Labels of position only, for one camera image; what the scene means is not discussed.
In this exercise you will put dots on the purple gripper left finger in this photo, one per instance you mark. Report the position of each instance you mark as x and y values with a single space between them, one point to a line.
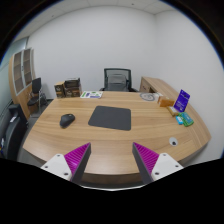
70 166

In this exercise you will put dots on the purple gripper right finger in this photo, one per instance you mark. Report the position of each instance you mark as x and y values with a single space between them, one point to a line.
153 166

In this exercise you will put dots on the black computer mouse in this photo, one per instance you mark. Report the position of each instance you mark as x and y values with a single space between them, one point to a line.
66 120

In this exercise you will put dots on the dark grey mouse pad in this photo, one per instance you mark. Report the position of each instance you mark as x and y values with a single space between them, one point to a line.
111 117

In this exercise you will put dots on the blue card pack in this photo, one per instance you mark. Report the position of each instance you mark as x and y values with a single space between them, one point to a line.
179 120

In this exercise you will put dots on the green card pack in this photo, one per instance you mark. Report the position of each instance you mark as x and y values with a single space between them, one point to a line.
187 120

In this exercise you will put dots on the small tan box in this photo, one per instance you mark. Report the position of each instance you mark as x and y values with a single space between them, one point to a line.
172 111

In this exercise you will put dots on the orange wooden box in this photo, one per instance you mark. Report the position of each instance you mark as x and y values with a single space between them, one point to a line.
165 101

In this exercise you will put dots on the round silver disc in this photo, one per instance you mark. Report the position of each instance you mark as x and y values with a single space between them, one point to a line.
147 96

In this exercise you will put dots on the black leather chair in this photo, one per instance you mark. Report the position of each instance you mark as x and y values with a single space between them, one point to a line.
13 127

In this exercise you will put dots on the white green booklet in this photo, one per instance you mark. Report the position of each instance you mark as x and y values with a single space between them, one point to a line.
91 94

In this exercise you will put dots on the purple standing sign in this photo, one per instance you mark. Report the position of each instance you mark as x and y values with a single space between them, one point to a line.
182 101

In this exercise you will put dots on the black visitor chair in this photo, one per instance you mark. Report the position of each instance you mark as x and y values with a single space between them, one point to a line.
36 95

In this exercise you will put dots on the dark brown box stack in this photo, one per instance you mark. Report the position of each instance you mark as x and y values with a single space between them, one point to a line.
73 87

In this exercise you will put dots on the small brown box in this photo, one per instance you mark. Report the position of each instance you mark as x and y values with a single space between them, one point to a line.
59 90

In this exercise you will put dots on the wooden side cabinet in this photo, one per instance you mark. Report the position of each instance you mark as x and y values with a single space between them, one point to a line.
153 85

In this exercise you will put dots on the grey mesh office chair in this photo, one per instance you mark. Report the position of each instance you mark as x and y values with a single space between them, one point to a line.
117 79

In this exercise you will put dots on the wooden bookcase cabinet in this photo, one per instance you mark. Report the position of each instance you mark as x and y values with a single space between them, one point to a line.
21 73

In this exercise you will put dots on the desk cable grommet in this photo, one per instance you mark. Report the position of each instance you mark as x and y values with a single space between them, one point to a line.
173 141

